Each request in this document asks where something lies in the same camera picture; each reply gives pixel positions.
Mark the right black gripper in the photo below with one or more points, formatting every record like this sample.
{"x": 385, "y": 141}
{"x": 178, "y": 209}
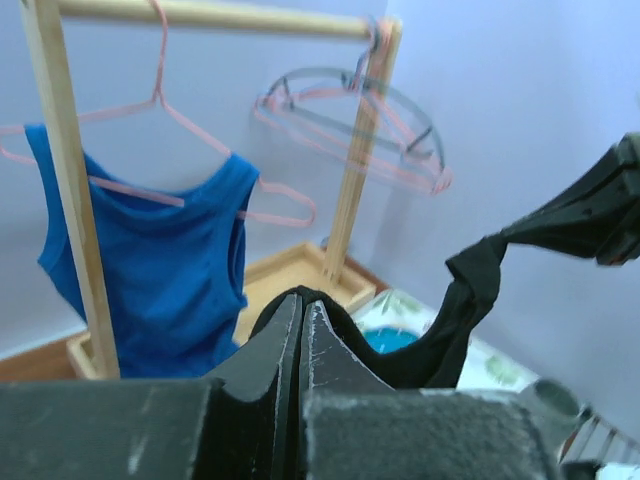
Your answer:
{"x": 597, "y": 217}

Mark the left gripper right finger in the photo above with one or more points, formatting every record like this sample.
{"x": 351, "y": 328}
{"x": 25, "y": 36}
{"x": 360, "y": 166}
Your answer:
{"x": 357, "y": 427}

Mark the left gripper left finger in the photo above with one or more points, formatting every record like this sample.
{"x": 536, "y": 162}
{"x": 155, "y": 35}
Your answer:
{"x": 237, "y": 422}

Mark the black tank top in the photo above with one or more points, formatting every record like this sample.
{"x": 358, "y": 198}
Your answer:
{"x": 436, "y": 359}

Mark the blue tank top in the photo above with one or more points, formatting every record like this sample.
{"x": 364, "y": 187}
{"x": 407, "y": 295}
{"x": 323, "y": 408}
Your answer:
{"x": 174, "y": 275}

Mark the grey plastic hanger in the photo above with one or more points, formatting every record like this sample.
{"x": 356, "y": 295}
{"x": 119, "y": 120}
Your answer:
{"x": 409, "y": 131}

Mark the blue dotted plate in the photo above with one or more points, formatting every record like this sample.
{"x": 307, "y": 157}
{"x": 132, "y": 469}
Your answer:
{"x": 387, "y": 339}

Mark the floral serving tray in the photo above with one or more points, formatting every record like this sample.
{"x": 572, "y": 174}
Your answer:
{"x": 485, "y": 367}

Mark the wooden clothes rack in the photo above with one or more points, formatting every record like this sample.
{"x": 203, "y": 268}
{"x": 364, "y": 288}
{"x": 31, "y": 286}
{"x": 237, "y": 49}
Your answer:
{"x": 45, "y": 38}

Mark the grey cup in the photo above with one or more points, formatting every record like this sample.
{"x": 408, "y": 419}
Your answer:
{"x": 557, "y": 397}

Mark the pink wire hanger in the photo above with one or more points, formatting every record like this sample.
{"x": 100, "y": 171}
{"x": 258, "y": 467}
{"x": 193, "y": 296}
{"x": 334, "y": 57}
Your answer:
{"x": 357, "y": 154}
{"x": 211, "y": 78}

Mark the blue wire hanger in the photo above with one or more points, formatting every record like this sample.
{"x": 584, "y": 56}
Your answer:
{"x": 367, "y": 60}

